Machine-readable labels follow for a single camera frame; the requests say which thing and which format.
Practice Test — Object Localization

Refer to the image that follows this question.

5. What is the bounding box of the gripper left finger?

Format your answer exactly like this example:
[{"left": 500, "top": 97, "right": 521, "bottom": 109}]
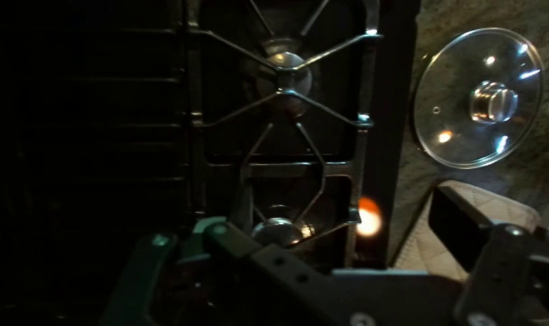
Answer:
[{"left": 98, "top": 216, "right": 347, "bottom": 326}]

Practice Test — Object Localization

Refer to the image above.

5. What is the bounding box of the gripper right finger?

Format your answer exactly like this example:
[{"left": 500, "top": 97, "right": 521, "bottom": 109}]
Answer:
[{"left": 429, "top": 186, "right": 549, "bottom": 326}]

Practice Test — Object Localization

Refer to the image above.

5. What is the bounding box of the glass lid with steel knob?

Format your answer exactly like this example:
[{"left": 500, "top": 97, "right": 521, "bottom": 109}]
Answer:
[{"left": 412, "top": 27, "right": 545, "bottom": 170}]

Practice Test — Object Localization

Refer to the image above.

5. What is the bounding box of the silver capped stove burner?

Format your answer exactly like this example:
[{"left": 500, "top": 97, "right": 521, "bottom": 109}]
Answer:
[
  {"left": 255, "top": 38, "right": 313, "bottom": 118},
  {"left": 251, "top": 206, "right": 316, "bottom": 249}
]

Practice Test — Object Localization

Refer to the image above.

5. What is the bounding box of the beige quilted pot holder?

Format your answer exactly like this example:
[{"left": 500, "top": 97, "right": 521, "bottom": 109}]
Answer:
[{"left": 392, "top": 180, "right": 545, "bottom": 282}]

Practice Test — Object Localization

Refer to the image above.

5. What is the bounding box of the black gas cooktop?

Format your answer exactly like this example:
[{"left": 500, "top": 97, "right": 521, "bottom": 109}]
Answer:
[{"left": 0, "top": 0, "right": 421, "bottom": 272}]

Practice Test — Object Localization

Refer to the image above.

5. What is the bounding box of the black cast iron stove grate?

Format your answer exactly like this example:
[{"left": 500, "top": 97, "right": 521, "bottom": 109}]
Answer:
[{"left": 186, "top": 0, "right": 384, "bottom": 268}]

